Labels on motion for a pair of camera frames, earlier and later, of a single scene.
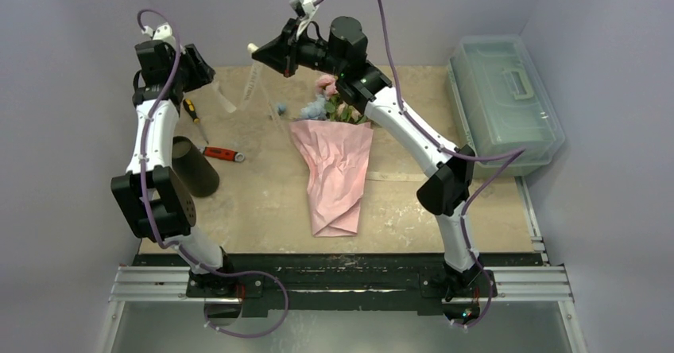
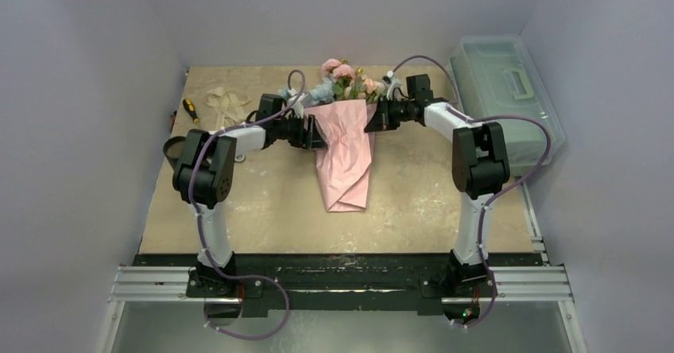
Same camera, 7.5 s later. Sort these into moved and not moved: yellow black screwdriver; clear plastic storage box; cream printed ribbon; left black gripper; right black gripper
Moved: cream printed ribbon; right black gripper; left black gripper
Not moved: yellow black screwdriver; clear plastic storage box
